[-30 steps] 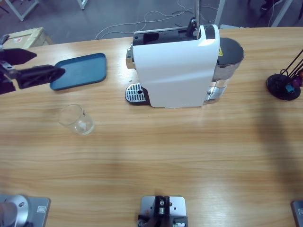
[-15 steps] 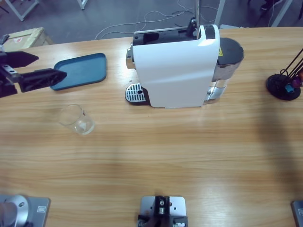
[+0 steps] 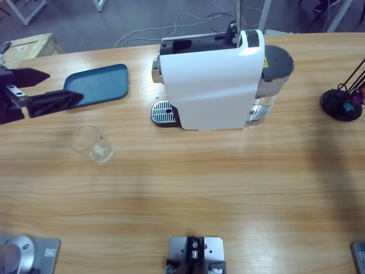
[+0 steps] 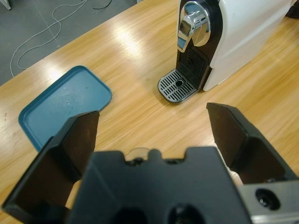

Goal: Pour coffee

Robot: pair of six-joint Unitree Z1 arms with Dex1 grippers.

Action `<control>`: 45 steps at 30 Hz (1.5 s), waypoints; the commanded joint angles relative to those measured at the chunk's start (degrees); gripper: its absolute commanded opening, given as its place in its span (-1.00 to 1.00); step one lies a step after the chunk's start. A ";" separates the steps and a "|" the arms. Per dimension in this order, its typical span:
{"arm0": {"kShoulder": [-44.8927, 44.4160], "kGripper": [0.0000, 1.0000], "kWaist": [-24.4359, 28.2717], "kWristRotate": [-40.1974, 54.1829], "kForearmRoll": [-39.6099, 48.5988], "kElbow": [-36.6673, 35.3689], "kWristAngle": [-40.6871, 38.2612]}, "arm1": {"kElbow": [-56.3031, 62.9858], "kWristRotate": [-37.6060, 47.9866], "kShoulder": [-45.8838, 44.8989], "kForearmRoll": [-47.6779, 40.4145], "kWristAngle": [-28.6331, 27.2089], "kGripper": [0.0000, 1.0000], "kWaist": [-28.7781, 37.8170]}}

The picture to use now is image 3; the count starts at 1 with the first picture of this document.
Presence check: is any black floor cable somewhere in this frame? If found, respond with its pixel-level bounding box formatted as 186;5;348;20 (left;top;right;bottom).
206;13;239;33

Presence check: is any clear drinking glass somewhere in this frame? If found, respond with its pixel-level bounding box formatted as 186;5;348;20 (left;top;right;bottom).
69;126;115;164

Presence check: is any black capsule holder with rods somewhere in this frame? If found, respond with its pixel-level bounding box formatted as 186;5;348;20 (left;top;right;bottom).
319;57;365;123

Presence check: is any dark shoe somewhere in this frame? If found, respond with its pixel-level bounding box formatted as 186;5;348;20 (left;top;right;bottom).
313;0;340;13

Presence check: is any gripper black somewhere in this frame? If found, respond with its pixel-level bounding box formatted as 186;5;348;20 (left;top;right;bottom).
0;64;84;126

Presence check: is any white metal table frame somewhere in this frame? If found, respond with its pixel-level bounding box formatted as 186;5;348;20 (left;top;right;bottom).
92;0;111;13
326;0;353;34
258;0;271;32
0;0;48;26

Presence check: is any white mount with dark post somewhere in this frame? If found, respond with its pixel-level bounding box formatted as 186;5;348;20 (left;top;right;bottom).
165;235;228;274

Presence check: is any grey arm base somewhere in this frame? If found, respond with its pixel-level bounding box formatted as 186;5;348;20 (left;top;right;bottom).
350;241;365;274
0;234;62;274

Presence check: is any blue plastic tray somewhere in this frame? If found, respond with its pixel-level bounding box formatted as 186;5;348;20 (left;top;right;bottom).
63;63;129;108

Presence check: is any long white floor cable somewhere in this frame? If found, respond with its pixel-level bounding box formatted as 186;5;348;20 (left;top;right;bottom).
113;0;229;49

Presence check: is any white capsule coffee machine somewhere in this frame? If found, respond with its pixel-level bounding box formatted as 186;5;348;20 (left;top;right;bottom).
151;29;294;132

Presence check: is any short white floor cable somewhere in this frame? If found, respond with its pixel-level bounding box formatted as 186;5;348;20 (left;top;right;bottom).
239;0;263;28

